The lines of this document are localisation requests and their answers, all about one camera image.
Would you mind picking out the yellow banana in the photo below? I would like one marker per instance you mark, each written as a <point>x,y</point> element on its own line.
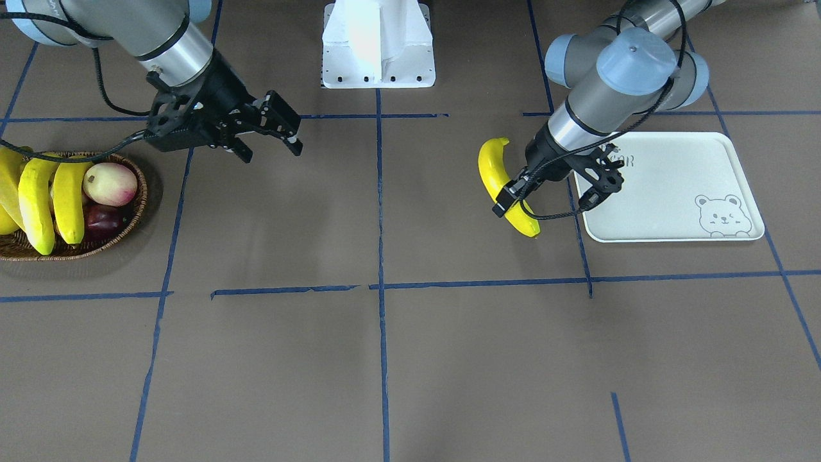
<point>495,178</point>
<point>12,164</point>
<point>68,200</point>
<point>33,192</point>

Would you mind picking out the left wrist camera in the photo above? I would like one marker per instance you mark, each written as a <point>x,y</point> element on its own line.
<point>601,172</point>

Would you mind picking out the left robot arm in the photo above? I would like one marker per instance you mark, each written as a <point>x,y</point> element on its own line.
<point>624,67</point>

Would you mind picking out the pink peach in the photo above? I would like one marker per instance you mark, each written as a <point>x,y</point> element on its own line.
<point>111,184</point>

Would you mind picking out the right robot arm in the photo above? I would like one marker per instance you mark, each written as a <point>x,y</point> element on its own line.
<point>162,35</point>

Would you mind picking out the brown wicker basket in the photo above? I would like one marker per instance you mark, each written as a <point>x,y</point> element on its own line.
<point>16,247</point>

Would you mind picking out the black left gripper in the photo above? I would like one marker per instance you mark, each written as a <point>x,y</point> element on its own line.
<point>546,156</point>

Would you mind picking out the cream bear tray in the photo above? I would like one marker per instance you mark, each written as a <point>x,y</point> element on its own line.
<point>677,187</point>

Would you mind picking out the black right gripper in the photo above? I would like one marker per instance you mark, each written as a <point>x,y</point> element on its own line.
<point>226,88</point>

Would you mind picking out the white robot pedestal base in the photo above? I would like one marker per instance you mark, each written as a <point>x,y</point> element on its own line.
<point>377,45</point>

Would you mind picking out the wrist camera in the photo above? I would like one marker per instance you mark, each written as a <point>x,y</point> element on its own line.
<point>601,172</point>
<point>174,123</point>

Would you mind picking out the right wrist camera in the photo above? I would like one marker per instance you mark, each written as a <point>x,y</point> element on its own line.
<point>174,123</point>

